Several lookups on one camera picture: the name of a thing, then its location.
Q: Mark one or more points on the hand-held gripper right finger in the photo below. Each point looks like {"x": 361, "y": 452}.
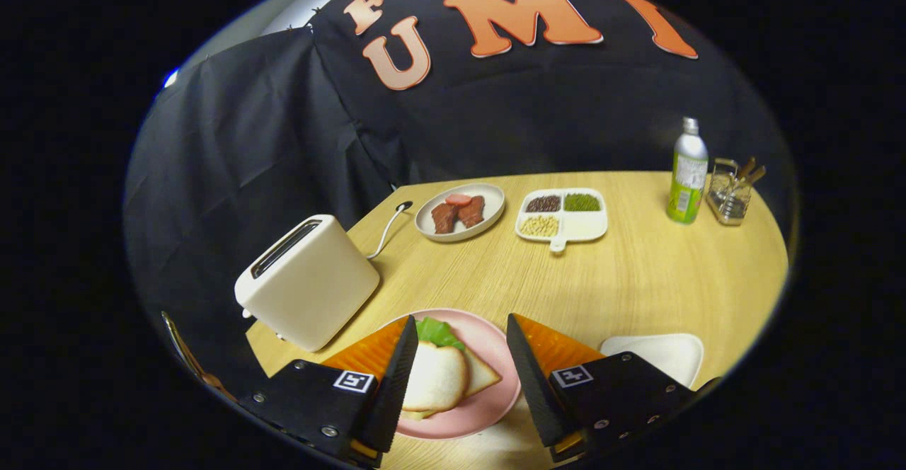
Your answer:
{"x": 534, "y": 392}

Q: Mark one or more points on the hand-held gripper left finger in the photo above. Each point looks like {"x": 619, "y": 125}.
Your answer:
{"x": 393, "y": 392}

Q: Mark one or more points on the toasted bread slice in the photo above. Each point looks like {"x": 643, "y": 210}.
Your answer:
{"x": 435, "y": 378}

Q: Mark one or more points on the green lettuce leaf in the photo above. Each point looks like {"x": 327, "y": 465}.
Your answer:
{"x": 435, "y": 332}

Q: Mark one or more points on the pink plate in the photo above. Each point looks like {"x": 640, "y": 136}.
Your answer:
{"x": 488, "y": 403}

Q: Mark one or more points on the white square bread slice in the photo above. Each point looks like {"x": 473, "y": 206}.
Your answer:
{"x": 481, "y": 374}

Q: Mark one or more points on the cream toaster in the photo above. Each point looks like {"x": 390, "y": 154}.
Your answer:
{"x": 311, "y": 286}

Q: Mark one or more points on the white plate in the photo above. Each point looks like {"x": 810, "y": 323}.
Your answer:
{"x": 665, "y": 357}

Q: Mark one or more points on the pile of yellow soybeans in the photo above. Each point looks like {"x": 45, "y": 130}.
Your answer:
{"x": 539, "y": 226}

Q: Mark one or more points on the white divided dish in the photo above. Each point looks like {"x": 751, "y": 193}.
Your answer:
{"x": 584, "y": 228}

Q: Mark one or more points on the pile of dark beans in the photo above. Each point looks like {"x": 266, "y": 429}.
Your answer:
{"x": 543, "y": 204}

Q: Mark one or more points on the beige round plate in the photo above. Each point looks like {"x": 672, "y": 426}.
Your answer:
{"x": 495, "y": 201}

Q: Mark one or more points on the pile of green beans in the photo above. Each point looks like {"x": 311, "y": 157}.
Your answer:
{"x": 582, "y": 202}

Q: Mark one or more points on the red sausage slice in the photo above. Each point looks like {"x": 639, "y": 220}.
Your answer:
{"x": 459, "y": 199}

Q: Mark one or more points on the silver bottle with green label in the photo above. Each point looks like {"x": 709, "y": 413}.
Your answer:
{"x": 685, "y": 187}

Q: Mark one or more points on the black backdrop cloth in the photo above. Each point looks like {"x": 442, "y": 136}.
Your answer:
{"x": 531, "y": 116}

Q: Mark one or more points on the small ceiling light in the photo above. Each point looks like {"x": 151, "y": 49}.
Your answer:
{"x": 170, "y": 78}

